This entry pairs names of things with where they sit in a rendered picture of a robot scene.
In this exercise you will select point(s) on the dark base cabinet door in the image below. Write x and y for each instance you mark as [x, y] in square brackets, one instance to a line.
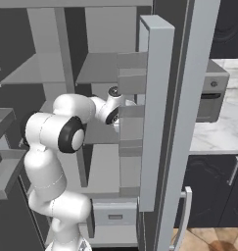
[205, 189]

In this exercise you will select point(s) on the grey toaster oven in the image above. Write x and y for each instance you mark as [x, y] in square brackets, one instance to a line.
[211, 94]

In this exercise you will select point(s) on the grey fridge drawer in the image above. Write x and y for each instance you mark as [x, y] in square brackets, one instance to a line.
[114, 210]

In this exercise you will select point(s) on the dark wall cabinet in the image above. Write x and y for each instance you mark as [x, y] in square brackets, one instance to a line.
[228, 29]

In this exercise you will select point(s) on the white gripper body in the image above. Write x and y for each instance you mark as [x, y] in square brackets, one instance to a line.
[117, 126]

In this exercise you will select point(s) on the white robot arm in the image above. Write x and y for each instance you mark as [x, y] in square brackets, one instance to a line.
[45, 170]

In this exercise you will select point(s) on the grey fridge door with bins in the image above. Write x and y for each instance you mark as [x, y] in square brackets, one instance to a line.
[159, 98]

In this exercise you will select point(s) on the dark fridge door with shelves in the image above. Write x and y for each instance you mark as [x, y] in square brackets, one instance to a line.
[6, 183]

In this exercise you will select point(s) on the grey fridge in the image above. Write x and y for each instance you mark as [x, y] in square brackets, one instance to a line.
[104, 32]

